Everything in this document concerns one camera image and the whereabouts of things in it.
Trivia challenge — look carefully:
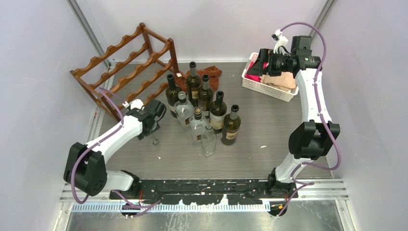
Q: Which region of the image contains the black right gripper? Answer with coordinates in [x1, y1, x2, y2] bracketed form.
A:
[247, 49, 294, 77]

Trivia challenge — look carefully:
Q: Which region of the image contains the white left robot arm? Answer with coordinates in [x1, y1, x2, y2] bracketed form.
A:
[63, 100, 167, 199]

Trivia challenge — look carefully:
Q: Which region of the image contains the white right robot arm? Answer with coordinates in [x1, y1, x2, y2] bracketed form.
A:
[247, 33, 340, 198]

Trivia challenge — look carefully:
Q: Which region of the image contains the square clear bottle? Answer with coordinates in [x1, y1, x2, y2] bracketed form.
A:
[174, 91, 194, 130]

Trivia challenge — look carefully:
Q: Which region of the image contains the wooden wine rack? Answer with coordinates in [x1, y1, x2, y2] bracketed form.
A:
[70, 22, 181, 121]

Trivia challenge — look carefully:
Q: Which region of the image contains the clear bottle gold cap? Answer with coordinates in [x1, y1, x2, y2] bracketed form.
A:
[189, 107, 207, 143]

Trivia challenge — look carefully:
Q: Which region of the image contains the green wine bottle silver neck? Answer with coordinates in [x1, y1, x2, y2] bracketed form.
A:
[186, 62, 202, 107]

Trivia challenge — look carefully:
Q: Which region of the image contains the wine bottle silver neck middle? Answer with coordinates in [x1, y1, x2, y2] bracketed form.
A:
[198, 75, 214, 117]

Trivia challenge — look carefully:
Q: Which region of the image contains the clear bottle front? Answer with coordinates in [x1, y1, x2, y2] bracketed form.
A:
[201, 124, 217, 157]

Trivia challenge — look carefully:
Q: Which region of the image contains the dark green wine bottle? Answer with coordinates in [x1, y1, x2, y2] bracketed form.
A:
[209, 90, 227, 133]

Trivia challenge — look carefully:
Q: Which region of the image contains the dark wine bottle cream label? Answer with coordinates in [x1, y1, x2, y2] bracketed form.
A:
[221, 104, 242, 145]

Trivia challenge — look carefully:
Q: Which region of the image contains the pink cloth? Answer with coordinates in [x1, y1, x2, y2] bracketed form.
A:
[244, 61, 263, 83]

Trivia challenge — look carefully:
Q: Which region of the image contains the white plastic basket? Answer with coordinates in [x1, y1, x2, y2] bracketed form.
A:
[242, 52, 299, 102]

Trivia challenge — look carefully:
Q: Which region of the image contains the beige cloth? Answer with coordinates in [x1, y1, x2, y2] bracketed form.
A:
[260, 72, 297, 92]

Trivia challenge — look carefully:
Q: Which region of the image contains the brown suede cloth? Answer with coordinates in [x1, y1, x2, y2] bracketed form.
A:
[174, 66, 222, 93]

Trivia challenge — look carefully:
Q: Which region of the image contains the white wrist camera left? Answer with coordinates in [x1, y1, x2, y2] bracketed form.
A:
[122, 99, 144, 111]

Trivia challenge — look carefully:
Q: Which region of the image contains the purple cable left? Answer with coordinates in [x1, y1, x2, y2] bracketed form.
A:
[70, 88, 162, 219]

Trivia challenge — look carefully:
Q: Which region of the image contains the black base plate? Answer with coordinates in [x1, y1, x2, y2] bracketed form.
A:
[109, 179, 298, 205]

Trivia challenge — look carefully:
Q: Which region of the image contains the aluminium frame rail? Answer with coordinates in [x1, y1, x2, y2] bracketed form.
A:
[60, 179, 349, 213]

